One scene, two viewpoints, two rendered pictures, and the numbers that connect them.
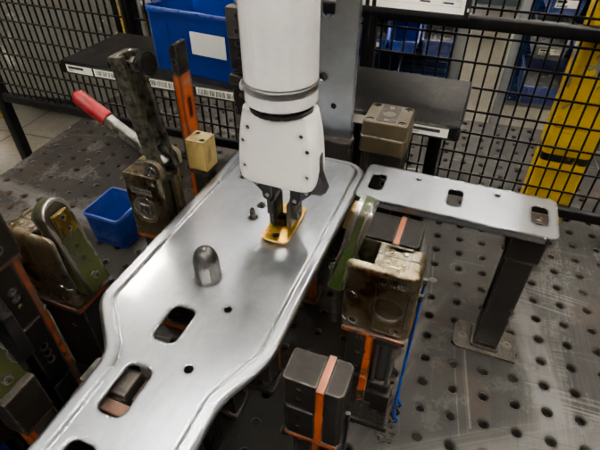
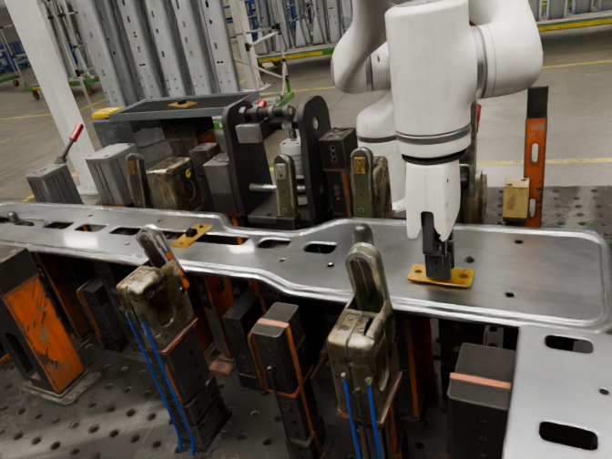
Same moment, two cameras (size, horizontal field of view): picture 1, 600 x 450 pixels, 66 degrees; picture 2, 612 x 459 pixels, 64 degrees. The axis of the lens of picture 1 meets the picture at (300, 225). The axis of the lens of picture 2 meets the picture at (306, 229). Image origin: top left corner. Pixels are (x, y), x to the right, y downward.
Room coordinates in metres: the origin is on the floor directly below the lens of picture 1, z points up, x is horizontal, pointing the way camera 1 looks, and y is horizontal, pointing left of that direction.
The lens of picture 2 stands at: (0.42, -0.54, 1.39)
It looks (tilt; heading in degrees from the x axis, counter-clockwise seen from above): 27 degrees down; 99
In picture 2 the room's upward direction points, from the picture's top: 11 degrees counter-clockwise
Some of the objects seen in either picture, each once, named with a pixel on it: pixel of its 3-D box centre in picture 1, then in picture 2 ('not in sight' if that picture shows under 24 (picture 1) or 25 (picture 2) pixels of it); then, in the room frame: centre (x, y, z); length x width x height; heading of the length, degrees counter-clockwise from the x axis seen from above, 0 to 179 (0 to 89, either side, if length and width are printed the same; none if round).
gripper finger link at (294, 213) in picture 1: (301, 204); (435, 260); (0.49, 0.00, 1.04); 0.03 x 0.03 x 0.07; 69
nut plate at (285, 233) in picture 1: (284, 220); (440, 271); (0.50, 0.02, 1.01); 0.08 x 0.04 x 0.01; 159
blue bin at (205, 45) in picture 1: (230, 37); not in sight; (1.02, 0.15, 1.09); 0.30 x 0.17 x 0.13; 63
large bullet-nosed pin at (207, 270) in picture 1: (206, 266); (363, 241); (0.40, 0.11, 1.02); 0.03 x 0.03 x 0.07
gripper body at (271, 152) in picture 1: (282, 138); (435, 185); (0.50, 0.02, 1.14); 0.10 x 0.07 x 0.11; 69
